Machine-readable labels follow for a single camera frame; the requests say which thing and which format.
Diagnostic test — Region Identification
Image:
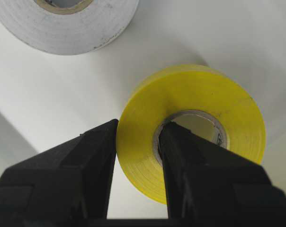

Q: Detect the yellow tape roll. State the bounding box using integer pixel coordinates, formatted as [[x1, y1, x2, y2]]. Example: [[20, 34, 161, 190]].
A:
[[116, 65, 266, 204]]

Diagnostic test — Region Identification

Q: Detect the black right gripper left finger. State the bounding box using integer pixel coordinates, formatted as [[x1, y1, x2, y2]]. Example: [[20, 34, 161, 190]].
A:
[[0, 119, 118, 227]]

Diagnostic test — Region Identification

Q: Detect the white plastic case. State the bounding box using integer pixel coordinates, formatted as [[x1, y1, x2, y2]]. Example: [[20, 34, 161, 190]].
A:
[[0, 0, 286, 218]]

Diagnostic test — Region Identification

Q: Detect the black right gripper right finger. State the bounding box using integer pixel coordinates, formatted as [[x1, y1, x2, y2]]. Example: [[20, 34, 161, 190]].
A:
[[159, 122, 286, 227]]

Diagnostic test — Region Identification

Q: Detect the white tape roll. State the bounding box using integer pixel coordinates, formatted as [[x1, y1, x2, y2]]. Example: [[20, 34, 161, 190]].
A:
[[0, 0, 139, 55]]

